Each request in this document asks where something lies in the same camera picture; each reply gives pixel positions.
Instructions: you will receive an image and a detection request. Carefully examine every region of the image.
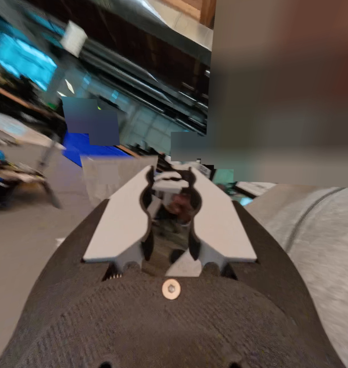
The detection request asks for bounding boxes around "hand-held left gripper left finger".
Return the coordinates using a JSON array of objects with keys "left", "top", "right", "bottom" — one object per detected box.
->
[{"left": 82, "top": 165, "right": 155, "bottom": 274}]

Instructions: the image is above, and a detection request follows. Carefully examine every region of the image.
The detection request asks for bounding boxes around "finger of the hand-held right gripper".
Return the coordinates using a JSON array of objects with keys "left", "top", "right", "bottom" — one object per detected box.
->
[
  {"left": 154, "top": 171, "right": 190, "bottom": 182},
  {"left": 153, "top": 181, "right": 184, "bottom": 194}
]

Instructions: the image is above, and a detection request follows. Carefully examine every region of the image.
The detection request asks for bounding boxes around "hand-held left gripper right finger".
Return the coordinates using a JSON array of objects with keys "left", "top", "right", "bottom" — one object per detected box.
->
[{"left": 188, "top": 167, "right": 258, "bottom": 273}]

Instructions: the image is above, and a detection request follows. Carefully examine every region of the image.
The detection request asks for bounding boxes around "zebra striped lego helicopter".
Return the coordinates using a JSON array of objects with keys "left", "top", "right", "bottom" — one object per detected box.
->
[{"left": 0, "top": 134, "right": 63, "bottom": 210}]

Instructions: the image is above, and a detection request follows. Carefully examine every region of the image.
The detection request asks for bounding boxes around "person's right hand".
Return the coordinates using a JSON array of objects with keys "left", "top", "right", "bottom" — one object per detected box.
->
[{"left": 167, "top": 193, "right": 192, "bottom": 225}]

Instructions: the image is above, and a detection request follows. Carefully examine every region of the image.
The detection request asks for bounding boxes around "blue plastic bin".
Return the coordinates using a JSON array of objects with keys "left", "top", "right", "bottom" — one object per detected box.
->
[{"left": 62, "top": 131, "right": 135, "bottom": 168}]

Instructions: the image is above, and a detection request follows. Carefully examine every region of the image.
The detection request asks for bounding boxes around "person's grey hoodie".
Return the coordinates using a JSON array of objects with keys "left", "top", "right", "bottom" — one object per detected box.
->
[{"left": 243, "top": 184, "right": 348, "bottom": 368}]

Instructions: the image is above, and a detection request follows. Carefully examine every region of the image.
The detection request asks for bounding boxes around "large printed cardboard sheet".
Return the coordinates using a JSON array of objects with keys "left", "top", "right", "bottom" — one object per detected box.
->
[{"left": 0, "top": 111, "right": 65, "bottom": 150}]

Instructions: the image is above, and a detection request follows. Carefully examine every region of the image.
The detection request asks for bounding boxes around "hanging white paper sign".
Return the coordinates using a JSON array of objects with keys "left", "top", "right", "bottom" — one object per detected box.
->
[{"left": 60, "top": 20, "right": 89, "bottom": 58}]

